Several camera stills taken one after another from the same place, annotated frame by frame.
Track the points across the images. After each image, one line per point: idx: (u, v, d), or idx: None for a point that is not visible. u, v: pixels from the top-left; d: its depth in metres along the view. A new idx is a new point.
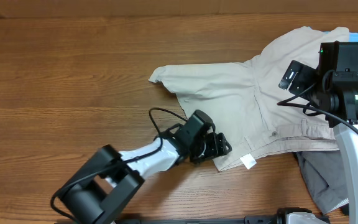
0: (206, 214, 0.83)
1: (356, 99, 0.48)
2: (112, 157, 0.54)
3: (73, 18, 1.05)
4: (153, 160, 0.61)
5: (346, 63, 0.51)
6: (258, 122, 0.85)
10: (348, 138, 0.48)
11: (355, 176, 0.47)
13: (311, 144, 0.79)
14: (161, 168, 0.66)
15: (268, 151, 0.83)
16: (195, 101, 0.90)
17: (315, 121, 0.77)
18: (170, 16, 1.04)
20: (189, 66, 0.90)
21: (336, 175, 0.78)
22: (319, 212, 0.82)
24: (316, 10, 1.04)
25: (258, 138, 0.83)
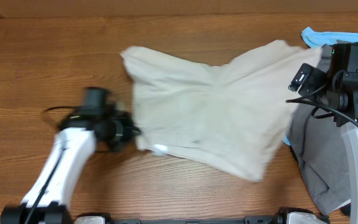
0: (206, 214, 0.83)
1: None
2: (17, 218, 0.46)
3: (73, 18, 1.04)
4: (45, 178, 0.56)
5: (357, 65, 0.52)
6: (194, 127, 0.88)
10: (355, 138, 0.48)
11: None
13: (230, 156, 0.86)
14: (83, 157, 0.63)
15: (183, 154, 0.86)
16: (146, 89, 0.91)
17: (248, 136, 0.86)
18: (170, 16, 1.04)
20: (168, 57, 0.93)
21: (337, 177, 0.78)
22: (319, 212, 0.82)
24: (316, 10, 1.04)
25: (181, 140, 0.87)
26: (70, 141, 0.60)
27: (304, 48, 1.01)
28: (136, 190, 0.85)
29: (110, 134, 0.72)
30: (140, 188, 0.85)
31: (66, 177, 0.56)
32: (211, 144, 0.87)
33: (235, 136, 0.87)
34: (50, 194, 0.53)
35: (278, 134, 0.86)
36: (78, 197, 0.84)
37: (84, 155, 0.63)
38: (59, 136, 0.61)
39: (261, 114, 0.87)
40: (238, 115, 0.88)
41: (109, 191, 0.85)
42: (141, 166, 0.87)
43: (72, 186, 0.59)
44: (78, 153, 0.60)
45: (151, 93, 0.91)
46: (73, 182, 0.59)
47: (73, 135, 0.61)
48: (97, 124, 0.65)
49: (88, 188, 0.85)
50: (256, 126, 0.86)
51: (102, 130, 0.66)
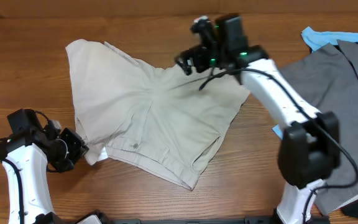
0: (206, 214, 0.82)
1: (244, 56, 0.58)
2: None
3: (73, 19, 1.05)
4: (15, 204, 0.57)
5: (235, 34, 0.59)
6: (136, 131, 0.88)
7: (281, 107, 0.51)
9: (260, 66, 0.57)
10: (250, 78, 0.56)
11: (270, 101, 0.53)
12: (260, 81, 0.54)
13: (165, 162, 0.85)
14: (42, 165, 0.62)
15: (120, 155, 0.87)
16: (89, 89, 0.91)
17: (183, 143, 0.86)
18: (170, 16, 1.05)
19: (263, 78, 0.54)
20: (115, 60, 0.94)
21: (337, 177, 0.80)
22: (319, 213, 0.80)
24: (315, 10, 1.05)
25: (120, 142, 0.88)
26: (20, 162, 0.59)
27: (305, 48, 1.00)
28: (136, 190, 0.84)
29: (59, 150, 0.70)
30: (140, 188, 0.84)
31: (38, 190, 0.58)
32: (151, 149, 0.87)
33: (174, 142, 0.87)
34: (30, 215, 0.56)
35: (214, 142, 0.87)
36: (78, 197, 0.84)
37: (43, 163, 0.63)
38: (5, 162, 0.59)
39: (202, 121, 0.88)
40: (178, 120, 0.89)
41: (109, 191, 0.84)
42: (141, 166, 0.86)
43: (48, 194, 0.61)
44: (35, 168, 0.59)
45: (99, 94, 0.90)
46: (45, 190, 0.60)
47: (15, 158, 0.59)
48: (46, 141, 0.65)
49: (88, 188, 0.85)
50: (192, 131, 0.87)
51: (50, 147, 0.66)
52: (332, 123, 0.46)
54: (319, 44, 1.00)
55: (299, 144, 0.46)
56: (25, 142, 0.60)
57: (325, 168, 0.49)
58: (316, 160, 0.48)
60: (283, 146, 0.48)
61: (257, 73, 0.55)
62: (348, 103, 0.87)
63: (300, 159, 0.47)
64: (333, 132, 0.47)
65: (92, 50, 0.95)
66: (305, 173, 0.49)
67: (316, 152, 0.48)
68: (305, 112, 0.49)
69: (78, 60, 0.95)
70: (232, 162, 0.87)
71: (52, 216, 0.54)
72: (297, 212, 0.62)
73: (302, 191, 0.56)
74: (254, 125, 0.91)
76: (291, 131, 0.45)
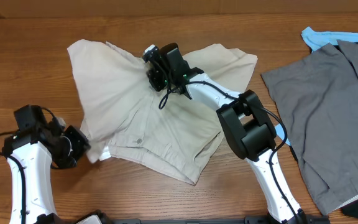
0: (206, 214, 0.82)
1: (186, 77, 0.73)
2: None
3: (73, 19, 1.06)
4: (18, 202, 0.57)
5: (176, 60, 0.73)
6: (139, 128, 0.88)
7: (214, 99, 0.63)
9: (197, 78, 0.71)
10: (192, 89, 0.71)
11: (207, 102, 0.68)
12: (199, 88, 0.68)
13: (168, 158, 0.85)
14: (46, 163, 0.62)
15: (123, 154, 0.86)
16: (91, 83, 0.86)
17: (184, 139, 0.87)
18: (170, 16, 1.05)
19: (199, 86, 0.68)
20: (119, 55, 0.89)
21: (337, 178, 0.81)
22: (319, 213, 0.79)
24: (316, 10, 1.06)
25: (123, 139, 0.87)
26: (25, 160, 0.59)
27: (304, 48, 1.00)
28: (136, 190, 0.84)
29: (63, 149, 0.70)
30: (140, 188, 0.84)
31: (41, 190, 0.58)
32: (154, 145, 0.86)
33: (175, 139, 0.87)
34: (32, 214, 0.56)
35: (216, 137, 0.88)
36: (78, 197, 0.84)
37: (48, 161, 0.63)
38: (10, 158, 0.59)
39: (203, 117, 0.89)
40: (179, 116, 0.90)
41: (109, 191, 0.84)
42: (141, 167, 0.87)
43: (50, 193, 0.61)
44: (39, 167, 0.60)
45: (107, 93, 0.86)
46: (48, 190, 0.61)
47: (20, 156, 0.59)
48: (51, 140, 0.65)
49: (88, 188, 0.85)
50: (194, 127, 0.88)
51: (55, 145, 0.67)
52: (253, 98, 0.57)
54: (319, 44, 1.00)
55: (232, 119, 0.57)
56: (30, 139, 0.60)
57: (265, 136, 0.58)
58: (252, 129, 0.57)
60: (224, 126, 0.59)
61: (196, 83, 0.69)
62: (348, 103, 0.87)
63: (237, 132, 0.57)
64: (257, 104, 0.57)
65: (94, 44, 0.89)
66: (247, 142, 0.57)
67: (253, 126, 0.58)
68: (231, 96, 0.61)
69: (78, 55, 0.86)
70: (232, 162, 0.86)
71: (53, 217, 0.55)
72: (275, 193, 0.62)
73: (260, 165, 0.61)
74: None
76: (221, 111, 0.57)
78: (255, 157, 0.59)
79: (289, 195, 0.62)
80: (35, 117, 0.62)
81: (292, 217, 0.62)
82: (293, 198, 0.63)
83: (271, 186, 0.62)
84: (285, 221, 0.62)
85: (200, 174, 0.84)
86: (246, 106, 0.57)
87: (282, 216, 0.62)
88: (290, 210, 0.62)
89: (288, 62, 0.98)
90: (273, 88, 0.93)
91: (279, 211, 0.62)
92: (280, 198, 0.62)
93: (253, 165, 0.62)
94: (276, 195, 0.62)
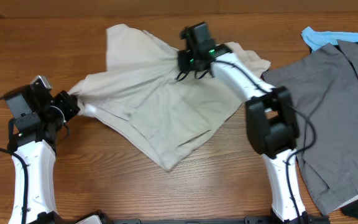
0: (206, 214, 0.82)
1: (212, 53, 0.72)
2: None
3: (73, 19, 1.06)
4: (20, 199, 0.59)
5: (203, 36, 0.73)
6: (133, 102, 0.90)
7: (243, 88, 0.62)
9: (225, 58, 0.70)
10: (218, 68, 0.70)
11: (232, 85, 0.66)
12: (225, 70, 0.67)
13: (151, 139, 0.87)
14: (50, 165, 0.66)
15: (109, 120, 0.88)
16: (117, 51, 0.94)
17: (175, 126, 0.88)
18: (171, 17, 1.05)
19: (227, 68, 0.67)
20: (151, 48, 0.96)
21: (337, 178, 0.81)
22: (319, 213, 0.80)
24: (316, 10, 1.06)
25: (115, 107, 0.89)
26: (29, 157, 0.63)
27: (304, 48, 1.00)
28: (136, 190, 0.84)
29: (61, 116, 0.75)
30: (140, 188, 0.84)
31: (42, 188, 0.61)
32: (140, 123, 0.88)
33: (165, 122, 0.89)
34: (32, 211, 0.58)
35: (204, 134, 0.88)
36: (78, 197, 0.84)
37: (51, 162, 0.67)
38: (14, 156, 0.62)
39: (199, 111, 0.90)
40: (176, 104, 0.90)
41: (109, 191, 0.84)
42: (141, 166, 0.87)
43: (51, 193, 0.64)
44: (42, 166, 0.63)
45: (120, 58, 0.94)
46: (51, 191, 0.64)
47: (23, 153, 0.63)
48: (50, 123, 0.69)
49: (89, 188, 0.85)
50: (187, 118, 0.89)
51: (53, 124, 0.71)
52: (286, 94, 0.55)
54: (319, 44, 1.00)
55: (260, 114, 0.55)
56: (34, 137, 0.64)
57: (288, 136, 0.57)
58: (278, 129, 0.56)
60: (248, 119, 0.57)
61: (223, 63, 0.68)
62: (347, 103, 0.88)
63: (263, 129, 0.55)
64: (288, 101, 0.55)
65: (133, 33, 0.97)
66: (270, 140, 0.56)
67: (278, 124, 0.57)
68: (261, 88, 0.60)
69: (119, 35, 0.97)
70: (232, 162, 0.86)
71: (53, 215, 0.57)
72: (284, 192, 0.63)
73: (276, 163, 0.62)
74: None
76: (250, 104, 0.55)
78: (273, 155, 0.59)
79: (298, 196, 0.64)
80: (25, 103, 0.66)
81: (294, 218, 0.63)
82: (300, 200, 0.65)
83: (283, 186, 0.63)
84: (288, 220, 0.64)
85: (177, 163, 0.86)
86: (276, 101, 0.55)
87: (285, 215, 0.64)
88: (295, 211, 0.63)
89: (288, 62, 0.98)
90: None
91: (284, 210, 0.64)
92: (288, 198, 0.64)
93: (270, 163, 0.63)
94: (284, 195, 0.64)
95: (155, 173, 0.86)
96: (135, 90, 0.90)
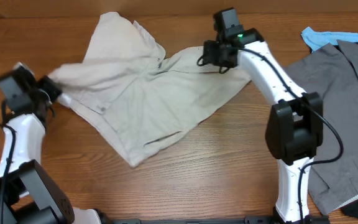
0: (206, 214, 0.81)
1: (240, 38, 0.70)
2: None
3: (73, 19, 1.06)
4: (6, 154, 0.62)
5: (232, 22, 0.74)
6: (109, 96, 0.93)
7: (271, 87, 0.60)
9: (254, 48, 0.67)
10: (245, 58, 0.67)
11: (260, 79, 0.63)
12: (254, 61, 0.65)
13: (121, 134, 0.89)
14: (38, 134, 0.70)
15: (84, 113, 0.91)
16: (99, 45, 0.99)
17: (145, 122, 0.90)
18: (171, 17, 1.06)
19: (256, 60, 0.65)
20: (137, 42, 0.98)
21: (337, 178, 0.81)
22: (319, 213, 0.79)
24: (315, 10, 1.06)
25: (90, 100, 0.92)
26: (19, 126, 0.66)
27: (305, 48, 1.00)
28: (136, 190, 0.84)
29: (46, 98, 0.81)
30: (140, 188, 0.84)
31: (27, 147, 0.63)
32: (114, 117, 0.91)
33: (137, 117, 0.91)
34: (15, 163, 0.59)
35: (173, 134, 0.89)
36: (78, 197, 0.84)
37: (39, 134, 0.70)
38: (5, 127, 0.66)
39: (174, 111, 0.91)
40: (152, 102, 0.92)
41: (109, 191, 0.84)
42: (141, 166, 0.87)
43: (34, 156, 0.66)
44: (29, 132, 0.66)
45: (98, 50, 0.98)
46: (36, 155, 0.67)
47: (16, 123, 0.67)
48: (40, 101, 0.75)
49: (89, 188, 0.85)
50: (161, 116, 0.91)
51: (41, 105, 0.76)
52: (317, 101, 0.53)
54: (319, 44, 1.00)
55: (286, 119, 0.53)
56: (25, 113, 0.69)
57: (309, 145, 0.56)
58: (301, 136, 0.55)
60: (272, 122, 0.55)
61: (252, 55, 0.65)
62: (348, 103, 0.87)
63: (286, 134, 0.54)
64: (319, 109, 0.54)
65: (122, 25, 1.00)
66: (291, 147, 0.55)
67: (301, 129, 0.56)
68: (293, 92, 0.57)
69: (109, 27, 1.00)
70: (232, 162, 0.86)
71: (33, 163, 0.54)
72: (292, 196, 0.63)
73: (291, 170, 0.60)
74: (255, 125, 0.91)
76: (277, 107, 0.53)
78: (291, 161, 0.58)
79: (304, 201, 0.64)
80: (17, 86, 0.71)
81: (297, 219, 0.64)
82: (305, 206, 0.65)
83: (293, 190, 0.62)
84: (290, 221, 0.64)
85: (143, 160, 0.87)
86: (304, 107, 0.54)
87: (289, 216, 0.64)
88: (299, 214, 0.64)
89: (288, 62, 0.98)
90: None
91: (289, 211, 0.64)
92: (294, 203, 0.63)
93: (285, 168, 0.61)
94: (291, 199, 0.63)
95: (151, 172, 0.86)
96: (110, 84, 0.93)
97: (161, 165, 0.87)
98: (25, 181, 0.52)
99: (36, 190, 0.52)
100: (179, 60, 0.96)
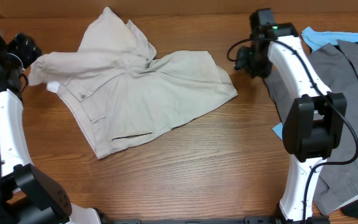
0: (206, 214, 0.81)
1: (274, 30, 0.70)
2: None
3: (73, 18, 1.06)
4: None
5: (266, 18, 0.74)
6: (90, 88, 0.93)
7: (298, 81, 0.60)
9: (287, 41, 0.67)
10: (276, 50, 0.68)
11: (287, 71, 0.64)
12: (284, 53, 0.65)
13: (96, 125, 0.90)
14: (17, 112, 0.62)
15: (64, 96, 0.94)
16: (93, 38, 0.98)
17: (122, 117, 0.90)
18: (171, 17, 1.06)
19: (287, 53, 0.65)
20: (128, 40, 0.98)
21: (337, 178, 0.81)
22: (319, 213, 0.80)
24: (315, 10, 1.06)
25: (74, 87, 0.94)
26: None
27: (304, 48, 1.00)
28: (136, 190, 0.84)
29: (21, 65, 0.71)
30: (141, 188, 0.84)
31: (17, 142, 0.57)
32: (91, 109, 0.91)
33: (114, 111, 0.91)
34: (7, 165, 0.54)
35: (145, 134, 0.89)
36: (78, 198, 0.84)
37: (18, 112, 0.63)
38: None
39: (151, 110, 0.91)
40: (132, 101, 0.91)
41: (109, 191, 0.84)
42: (141, 166, 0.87)
43: (27, 150, 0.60)
44: (11, 116, 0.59)
45: (90, 43, 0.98)
46: (23, 145, 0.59)
47: None
48: (12, 70, 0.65)
49: (88, 188, 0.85)
50: (137, 115, 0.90)
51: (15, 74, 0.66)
52: (342, 102, 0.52)
54: (319, 44, 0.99)
55: (308, 114, 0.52)
56: None
57: (325, 144, 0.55)
58: (317, 134, 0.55)
60: (293, 117, 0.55)
61: (284, 48, 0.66)
62: (348, 103, 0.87)
63: (304, 131, 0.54)
64: (342, 110, 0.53)
65: (119, 23, 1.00)
66: (307, 144, 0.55)
67: (319, 128, 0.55)
68: (318, 89, 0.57)
69: (106, 24, 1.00)
70: (232, 163, 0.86)
71: (30, 168, 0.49)
72: (297, 196, 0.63)
73: (303, 168, 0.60)
74: (255, 125, 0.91)
76: (301, 102, 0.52)
78: (304, 159, 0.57)
79: (309, 203, 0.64)
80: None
81: (299, 219, 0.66)
82: (309, 206, 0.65)
83: (299, 190, 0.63)
84: (291, 220, 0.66)
85: (110, 153, 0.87)
86: (327, 106, 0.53)
87: (291, 215, 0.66)
88: (301, 214, 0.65)
89: None
90: (273, 88, 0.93)
91: (291, 210, 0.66)
92: (299, 202, 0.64)
93: (297, 164, 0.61)
94: (297, 198, 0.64)
95: (151, 172, 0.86)
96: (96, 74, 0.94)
97: (161, 165, 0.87)
98: (22, 187, 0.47)
99: (34, 193, 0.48)
100: (173, 61, 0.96)
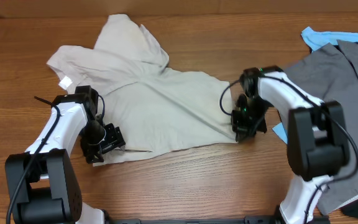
0: (206, 214, 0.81)
1: (260, 71, 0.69)
2: (22, 162, 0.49)
3: (73, 19, 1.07)
4: (45, 133, 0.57)
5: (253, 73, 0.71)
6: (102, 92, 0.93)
7: (289, 99, 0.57)
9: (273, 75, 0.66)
10: (265, 84, 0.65)
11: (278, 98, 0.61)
12: (273, 84, 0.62)
13: None
14: (78, 127, 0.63)
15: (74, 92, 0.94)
16: (105, 39, 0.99)
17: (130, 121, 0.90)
18: (171, 17, 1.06)
19: (273, 84, 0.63)
20: (139, 43, 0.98)
21: None
22: (319, 213, 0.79)
24: (315, 10, 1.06)
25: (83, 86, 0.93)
26: (65, 112, 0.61)
27: (305, 48, 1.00)
28: (136, 190, 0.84)
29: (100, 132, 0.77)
30: (141, 188, 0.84)
31: (66, 134, 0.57)
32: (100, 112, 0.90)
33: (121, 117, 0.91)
34: (48, 146, 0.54)
35: (145, 151, 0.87)
36: None
37: (78, 128, 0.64)
38: (55, 107, 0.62)
39: (160, 116, 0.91)
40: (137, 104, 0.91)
41: (109, 191, 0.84)
42: (142, 166, 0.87)
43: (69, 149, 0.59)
44: (72, 122, 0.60)
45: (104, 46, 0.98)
46: (69, 143, 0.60)
47: (64, 107, 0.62)
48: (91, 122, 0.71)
49: (89, 188, 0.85)
50: (142, 128, 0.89)
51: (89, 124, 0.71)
52: (337, 109, 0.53)
54: (319, 44, 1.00)
55: (305, 124, 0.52)
56: (76, 100, 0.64)
57: (333, 160, 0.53)
58: (324, 148, 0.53)
60: (290, 128, 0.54)
61: (271, 79, 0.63)
62: (348, 103, 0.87)
63: (306, 144, 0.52)
64: (339, 120, 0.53)
65: (129, 26, 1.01)
66: (313, 160, 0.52)
67: (321, 144, 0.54)
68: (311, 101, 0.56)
69: (118, 26, 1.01)
70: (233, 163, 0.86)
71: (63, 153, 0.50)
72: (301, 208, 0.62)
73: (309, 186, 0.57)
74: None
76: (295, 112, 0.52)
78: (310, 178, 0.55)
79: (310, 211, 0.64)
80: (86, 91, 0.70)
81: None
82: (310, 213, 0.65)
83: (303, 203, 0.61)
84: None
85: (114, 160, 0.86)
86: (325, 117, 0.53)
87: (291, 220, 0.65)
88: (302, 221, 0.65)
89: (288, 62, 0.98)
90: None
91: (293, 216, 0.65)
92: (301, 212, 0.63)
93: (302, 182, 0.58)
94: (300, 209, 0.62)
95: (151, 172, 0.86)
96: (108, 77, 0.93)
97: (161, 165, 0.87)
98: (50, 169, 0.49)
99: (56, 178, 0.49)
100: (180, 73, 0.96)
